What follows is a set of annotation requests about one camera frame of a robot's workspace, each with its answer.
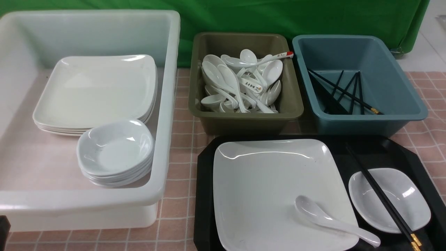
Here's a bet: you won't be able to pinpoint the large white plastic tub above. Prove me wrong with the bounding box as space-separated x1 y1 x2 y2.
1 9 180 232

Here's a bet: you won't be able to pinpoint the white ceramic spoon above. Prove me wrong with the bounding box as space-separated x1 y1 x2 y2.
295 195 381 248

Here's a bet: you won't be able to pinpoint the pink checkered tablecloth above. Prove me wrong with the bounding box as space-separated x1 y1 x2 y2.
1 69 445 251

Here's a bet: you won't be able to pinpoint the green backdrop cloth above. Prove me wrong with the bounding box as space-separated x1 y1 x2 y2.
0 0 429 67

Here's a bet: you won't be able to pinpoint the blue plastic bin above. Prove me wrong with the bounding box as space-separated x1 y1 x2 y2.
292 35 428 137

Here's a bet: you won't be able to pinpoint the large white square plate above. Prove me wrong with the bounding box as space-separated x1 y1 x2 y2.
213 139 359 251

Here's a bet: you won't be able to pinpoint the stack of white square plates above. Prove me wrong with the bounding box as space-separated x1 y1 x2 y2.
32 54 158 131

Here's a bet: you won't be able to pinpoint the small white bowl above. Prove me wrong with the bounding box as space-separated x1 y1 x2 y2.
348 167 431 234

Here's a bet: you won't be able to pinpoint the stack of small white bowls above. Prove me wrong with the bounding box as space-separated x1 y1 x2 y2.
76 120 155 188

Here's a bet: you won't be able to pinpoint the red tipped white spoon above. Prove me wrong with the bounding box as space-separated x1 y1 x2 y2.
222 51 294 68

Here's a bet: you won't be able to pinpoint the olive green plastic bin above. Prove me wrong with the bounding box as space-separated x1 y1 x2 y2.
188 33 304 135

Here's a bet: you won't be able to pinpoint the black chopstick gold tip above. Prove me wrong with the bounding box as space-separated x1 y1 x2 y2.
345 143 423 251
345 146 418 251

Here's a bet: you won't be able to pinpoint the black chopsticks in blue bin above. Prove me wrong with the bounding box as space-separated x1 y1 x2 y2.
307 68 384 115

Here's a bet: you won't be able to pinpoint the black serving tray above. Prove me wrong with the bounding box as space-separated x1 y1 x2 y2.
194 135 446 251

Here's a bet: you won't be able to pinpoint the pile of white spoons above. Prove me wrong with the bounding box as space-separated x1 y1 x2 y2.
196 49 284 113

